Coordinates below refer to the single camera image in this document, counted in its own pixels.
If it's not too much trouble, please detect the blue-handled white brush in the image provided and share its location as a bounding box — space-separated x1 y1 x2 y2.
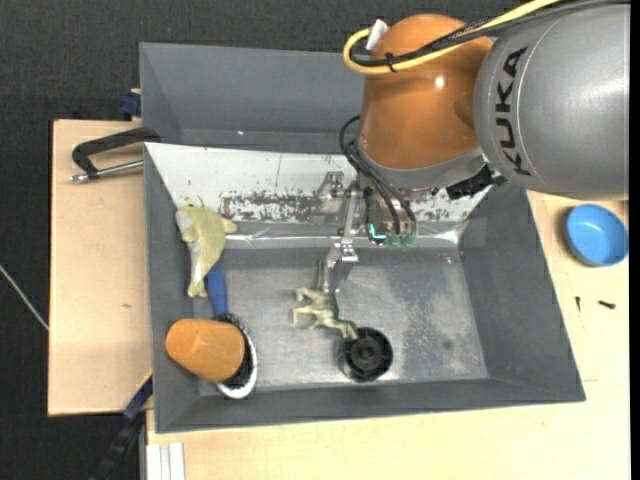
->
204 262 260 400

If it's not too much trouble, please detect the grey metal bin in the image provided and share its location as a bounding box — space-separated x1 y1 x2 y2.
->
138 41 587 435

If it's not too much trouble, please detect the blue bowl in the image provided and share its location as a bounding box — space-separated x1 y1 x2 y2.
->
564 203 630 269

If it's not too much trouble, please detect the pale cardboard board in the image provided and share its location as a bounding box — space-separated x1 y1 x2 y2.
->
47 118 155 417

